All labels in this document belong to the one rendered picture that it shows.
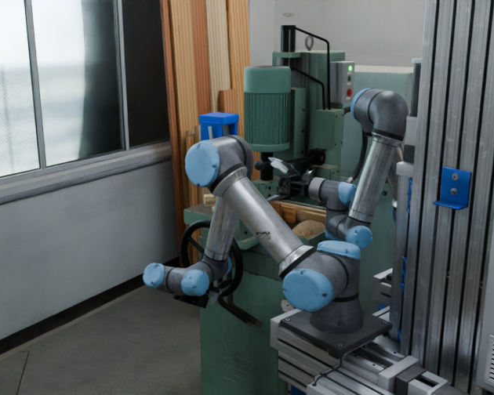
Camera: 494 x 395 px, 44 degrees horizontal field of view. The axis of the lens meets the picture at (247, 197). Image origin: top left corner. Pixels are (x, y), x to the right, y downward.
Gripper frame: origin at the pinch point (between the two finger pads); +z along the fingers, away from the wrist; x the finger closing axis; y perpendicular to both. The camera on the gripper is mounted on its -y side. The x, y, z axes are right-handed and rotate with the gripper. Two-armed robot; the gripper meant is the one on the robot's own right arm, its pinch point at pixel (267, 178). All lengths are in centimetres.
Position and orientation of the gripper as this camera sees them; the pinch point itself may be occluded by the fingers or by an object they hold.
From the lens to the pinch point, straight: 217.3
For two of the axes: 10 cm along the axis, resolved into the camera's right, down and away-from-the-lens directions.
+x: -0.4, 9.7, 2.3
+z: -7.9, -1.7, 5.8
